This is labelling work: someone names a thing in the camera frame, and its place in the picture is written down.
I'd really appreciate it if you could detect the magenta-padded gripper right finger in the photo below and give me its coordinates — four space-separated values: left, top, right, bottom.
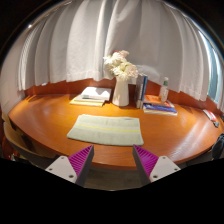
132 144 182 187

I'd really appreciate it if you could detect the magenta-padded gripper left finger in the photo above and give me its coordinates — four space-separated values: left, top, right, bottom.
44 144 95 188

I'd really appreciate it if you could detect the pale green towel yellow stripe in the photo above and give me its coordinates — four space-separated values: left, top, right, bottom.
66 113 145 147

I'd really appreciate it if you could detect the wooden chair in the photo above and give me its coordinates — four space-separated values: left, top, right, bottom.
1 111 59 169

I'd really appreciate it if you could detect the blue flat book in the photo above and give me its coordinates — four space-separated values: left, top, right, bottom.
143 103 179 117

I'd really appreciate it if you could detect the dark chair back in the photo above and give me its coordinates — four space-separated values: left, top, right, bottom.
210 133 224 160

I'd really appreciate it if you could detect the red and white small pack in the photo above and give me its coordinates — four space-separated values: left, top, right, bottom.
202 108 218 123

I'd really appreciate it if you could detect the grey thin book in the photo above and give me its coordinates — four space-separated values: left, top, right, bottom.
73 94 106 104

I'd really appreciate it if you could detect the clear plastic bottle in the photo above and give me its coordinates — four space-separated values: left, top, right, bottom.
158 76 170 103

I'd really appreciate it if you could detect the grey upright book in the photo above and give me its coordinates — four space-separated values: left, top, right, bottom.
134 73 145 110

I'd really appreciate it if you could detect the white book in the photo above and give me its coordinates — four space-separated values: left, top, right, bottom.
80 86 113 102

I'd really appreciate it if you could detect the blue upright book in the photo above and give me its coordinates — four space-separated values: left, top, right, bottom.
141 75 149 103

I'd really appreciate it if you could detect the white ceramic vase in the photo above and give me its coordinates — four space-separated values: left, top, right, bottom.
111 76 130 108

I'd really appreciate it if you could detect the white and pink flower bunch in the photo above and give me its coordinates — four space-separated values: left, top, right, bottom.
102 49 139 82

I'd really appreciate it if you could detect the window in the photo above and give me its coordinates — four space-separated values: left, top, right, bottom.
199 31 222 104

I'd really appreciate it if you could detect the white curtain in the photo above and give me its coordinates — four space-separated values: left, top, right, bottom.
0 0 224 114

